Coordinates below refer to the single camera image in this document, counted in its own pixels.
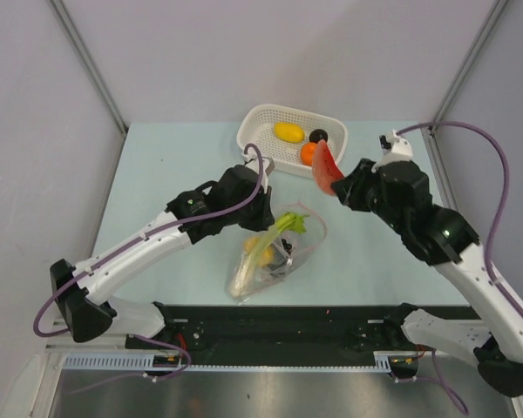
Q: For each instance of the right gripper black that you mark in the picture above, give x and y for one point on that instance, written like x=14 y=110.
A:
x=348 y=188

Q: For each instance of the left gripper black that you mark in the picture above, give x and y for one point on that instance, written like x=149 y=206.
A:
x=265 y=218

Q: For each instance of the fake green lettuce leaf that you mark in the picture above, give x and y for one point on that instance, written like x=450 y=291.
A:
x=248 y=278

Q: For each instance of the fake watermelon slice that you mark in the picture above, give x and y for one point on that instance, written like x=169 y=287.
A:
x=325 y=172

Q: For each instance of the clear zip top bag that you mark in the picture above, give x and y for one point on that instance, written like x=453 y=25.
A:
x=307 y=244

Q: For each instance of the orange fake orange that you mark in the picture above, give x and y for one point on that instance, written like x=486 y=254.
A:
x=307 y=153

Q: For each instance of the dark purple fake plum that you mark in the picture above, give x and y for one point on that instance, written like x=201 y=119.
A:
x=317 y=135

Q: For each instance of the yellow fake lemon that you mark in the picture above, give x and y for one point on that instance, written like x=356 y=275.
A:
x=289 y=133

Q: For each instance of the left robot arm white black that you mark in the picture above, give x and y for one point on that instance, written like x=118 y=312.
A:
x=84 y=292

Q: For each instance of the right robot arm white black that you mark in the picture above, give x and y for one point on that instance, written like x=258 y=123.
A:
x=399 y=194

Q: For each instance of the yellow fake bell pepper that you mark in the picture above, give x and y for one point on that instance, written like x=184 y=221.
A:
x=267 y=255

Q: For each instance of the fake black grape bunch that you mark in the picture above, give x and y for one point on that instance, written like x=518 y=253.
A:
x=283 y=250

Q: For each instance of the white perforated plastic basket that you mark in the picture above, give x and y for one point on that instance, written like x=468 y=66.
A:
x=258 y=128

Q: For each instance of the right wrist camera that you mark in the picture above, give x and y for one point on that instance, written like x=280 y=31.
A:
x=395 y=148

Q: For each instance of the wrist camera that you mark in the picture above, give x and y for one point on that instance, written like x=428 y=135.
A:
x=260 y=168
x=395 y=148

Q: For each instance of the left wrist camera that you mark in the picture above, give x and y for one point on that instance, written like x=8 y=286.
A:
x=260 y=168

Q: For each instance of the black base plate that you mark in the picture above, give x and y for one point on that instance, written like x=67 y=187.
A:
x=243 y=336

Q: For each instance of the white slotted cable duct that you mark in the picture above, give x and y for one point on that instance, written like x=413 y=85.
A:
x=124 y=362

